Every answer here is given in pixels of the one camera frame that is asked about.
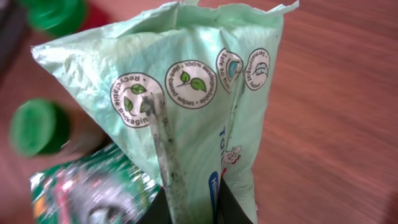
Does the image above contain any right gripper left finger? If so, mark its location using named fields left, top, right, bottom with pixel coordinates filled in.
left=142, top=93, right=190, bottom=223

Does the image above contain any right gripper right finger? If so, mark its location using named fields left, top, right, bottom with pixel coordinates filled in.
left=216, top=178, right=253, bottom=224

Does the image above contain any light green tissue packet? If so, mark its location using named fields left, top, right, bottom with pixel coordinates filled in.
left=31, top=2, right=299, bottom=223

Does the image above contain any green 3M glove packet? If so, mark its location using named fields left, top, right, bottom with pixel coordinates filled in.
left=30, top=143, right=160, bottom=224

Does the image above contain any green lid jar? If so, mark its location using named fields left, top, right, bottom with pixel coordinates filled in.
left=9, top=98, right=106, bottom=157

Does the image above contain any red yellow sauce bottle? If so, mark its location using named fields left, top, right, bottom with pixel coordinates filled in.
left=19, top=0, right=110, bottom=37

